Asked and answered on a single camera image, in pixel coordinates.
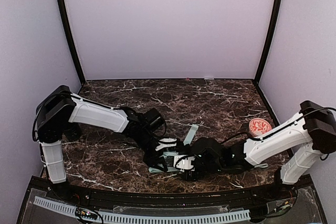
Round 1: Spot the mint green folding umbrella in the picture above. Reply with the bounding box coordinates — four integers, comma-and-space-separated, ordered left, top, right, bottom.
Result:
149, 124, 269, 174

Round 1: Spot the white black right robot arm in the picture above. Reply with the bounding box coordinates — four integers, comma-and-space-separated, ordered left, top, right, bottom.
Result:
174, 100, 335, 185

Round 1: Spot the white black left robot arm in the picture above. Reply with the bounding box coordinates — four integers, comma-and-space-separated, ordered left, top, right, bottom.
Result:
32, 85, 178, 185

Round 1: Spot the red white patterned bowl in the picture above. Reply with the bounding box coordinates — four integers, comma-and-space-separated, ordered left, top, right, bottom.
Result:
249, 118, 272, 137

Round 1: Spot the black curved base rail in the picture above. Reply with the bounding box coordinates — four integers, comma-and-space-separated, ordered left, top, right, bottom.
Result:
28, 175, 313, 213

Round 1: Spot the white slotted cable duct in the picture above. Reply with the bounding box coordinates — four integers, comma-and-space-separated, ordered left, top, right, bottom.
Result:
33, 196, 251, 223

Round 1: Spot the right black corner post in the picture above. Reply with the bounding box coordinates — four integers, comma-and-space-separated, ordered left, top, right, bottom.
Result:
254, 0, 281, 86

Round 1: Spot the black corner post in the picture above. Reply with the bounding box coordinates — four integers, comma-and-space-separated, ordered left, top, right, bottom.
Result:
254, 0, 281, 86
57, 0, 86, 85

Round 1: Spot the left black corner post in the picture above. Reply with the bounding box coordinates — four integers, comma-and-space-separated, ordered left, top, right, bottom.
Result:
57, 0, 86, 85

